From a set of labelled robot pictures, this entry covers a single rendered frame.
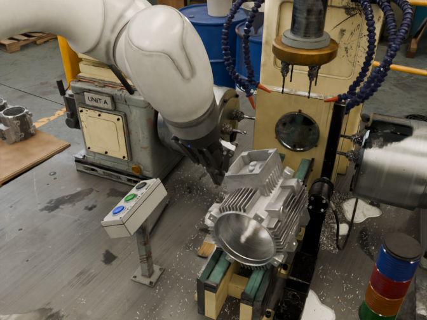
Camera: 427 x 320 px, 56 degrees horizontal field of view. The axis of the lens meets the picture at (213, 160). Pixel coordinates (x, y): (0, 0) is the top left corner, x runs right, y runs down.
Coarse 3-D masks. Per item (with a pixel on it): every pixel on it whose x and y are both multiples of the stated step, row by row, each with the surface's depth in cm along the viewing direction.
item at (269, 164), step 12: (240, 156) 104; (252, 156) 105; (264, 156) 103; (276, 156) 99; (240, 168) 103; (252, 168) 97; (264, 168) 94; (276, 168) 99; (228, 180) 97; (240, 180) 95; (252, 180) 93; (264, 180) 93; (276, 180) 98; (264, 192) 93
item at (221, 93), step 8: (216, 88) 126; (224, 88) 126; (232, 88) 129; (216, 96) 123; (224, 96) 123; (232, 96) 129; (224, 104) 124; (232, 104) 130; (224, 112) 125; (232, 112) 132; (240, 112) 132; (160, 120) 127; (224, 120) 126; (232, 120) 134; (240, 120) 133; (160, 128) 128; (224, 128) 125; (232, 128) 125; (160, 136) 130; (168, 136) 127; (224, 136) 130; (232, 136) 137; (168, 144) 130; (176, 144) 128; (176, 152) 134; (184, 152) 131
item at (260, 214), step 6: (288, 168) 101; (288, 174) 100; (216, 210) 95; (258, 210) 87; (264, 210) 88; (210, 216) 94; (216, 216) 94; (258, 216) 87; (264, 216) 87; (228, 258) 99; (276, 258) 91; (282, 258) 92; (276, 264) 92
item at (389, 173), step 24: (384, 120) 109; (408, 120) 109; (360, 144) 120; (384, 144) 105; (408, 144) 103; (360, 168) 107; (384, 168) 104; (408, 168) 102; (360, 192) 111; (384, 192) 107; (408, 192) 104
